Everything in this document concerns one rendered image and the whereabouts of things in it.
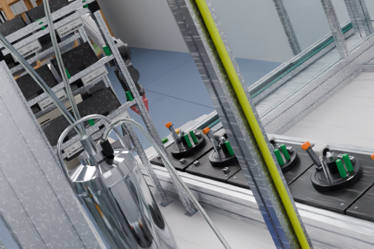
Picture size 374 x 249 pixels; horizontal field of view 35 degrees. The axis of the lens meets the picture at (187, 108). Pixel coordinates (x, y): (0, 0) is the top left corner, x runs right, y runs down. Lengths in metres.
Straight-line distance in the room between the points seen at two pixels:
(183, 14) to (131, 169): 0.37
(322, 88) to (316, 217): 0.97
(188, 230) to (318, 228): 0.53
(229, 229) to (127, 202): 0.75
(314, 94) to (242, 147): 1.44
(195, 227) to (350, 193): 0.58
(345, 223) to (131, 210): 0.58
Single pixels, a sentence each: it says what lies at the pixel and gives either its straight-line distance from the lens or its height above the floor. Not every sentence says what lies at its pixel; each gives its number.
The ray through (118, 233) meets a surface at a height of 1.29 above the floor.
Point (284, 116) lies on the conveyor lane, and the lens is 2.32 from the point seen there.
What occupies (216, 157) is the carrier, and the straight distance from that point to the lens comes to 2.03.
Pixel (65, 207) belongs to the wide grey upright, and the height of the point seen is 1.50.
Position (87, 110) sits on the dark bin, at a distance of 1.89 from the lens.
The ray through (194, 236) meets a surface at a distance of 1.92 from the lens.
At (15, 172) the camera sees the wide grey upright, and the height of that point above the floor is 1.58.
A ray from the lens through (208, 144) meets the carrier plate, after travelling 2.21.
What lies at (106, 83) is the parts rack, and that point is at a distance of 2.02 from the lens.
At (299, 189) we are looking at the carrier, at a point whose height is 0.97.
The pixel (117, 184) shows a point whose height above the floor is 1.38.
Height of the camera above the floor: 1.80
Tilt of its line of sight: 18 degrees down
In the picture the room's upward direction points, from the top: 24 degrees counter-clockwise
